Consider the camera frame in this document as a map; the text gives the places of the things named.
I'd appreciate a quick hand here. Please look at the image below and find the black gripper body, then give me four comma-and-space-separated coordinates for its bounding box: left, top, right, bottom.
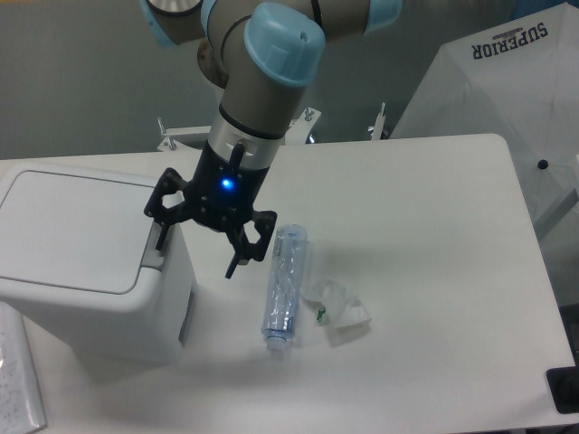
184, 143, 269, 231

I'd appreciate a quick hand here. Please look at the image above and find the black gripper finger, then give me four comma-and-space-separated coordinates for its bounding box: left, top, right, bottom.
143, 166, 194, 251
223, 210, 278, 279

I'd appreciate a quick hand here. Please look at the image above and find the white push-lid trash can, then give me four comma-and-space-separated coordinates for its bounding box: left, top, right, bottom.
1, 161, 196, 363

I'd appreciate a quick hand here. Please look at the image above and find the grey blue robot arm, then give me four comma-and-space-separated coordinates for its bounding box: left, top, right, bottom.
141, 0, 403, 267

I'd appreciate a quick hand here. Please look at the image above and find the crushed clear plastic bottle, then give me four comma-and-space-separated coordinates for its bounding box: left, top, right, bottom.
261, 224, 308, 351

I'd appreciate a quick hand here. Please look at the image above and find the crumpled white paper wrapper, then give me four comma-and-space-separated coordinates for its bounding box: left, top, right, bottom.
301, 278, 372, 328

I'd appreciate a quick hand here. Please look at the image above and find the white paper sheet stack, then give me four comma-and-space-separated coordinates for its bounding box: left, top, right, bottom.
1, 303, 47, 433

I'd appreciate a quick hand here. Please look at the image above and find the white umbrella with lettering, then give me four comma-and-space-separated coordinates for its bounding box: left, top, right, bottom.
392, 3, 578, 221

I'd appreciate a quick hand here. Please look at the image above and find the black device at table edge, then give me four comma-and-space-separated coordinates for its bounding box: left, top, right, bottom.
546, 366, 578, 414

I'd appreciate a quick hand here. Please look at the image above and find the white metal mounting bracket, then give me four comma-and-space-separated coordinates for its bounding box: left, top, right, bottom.
157, 107, 321, 152

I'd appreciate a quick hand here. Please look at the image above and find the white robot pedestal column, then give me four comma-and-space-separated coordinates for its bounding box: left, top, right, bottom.
197, 38, 229, 90

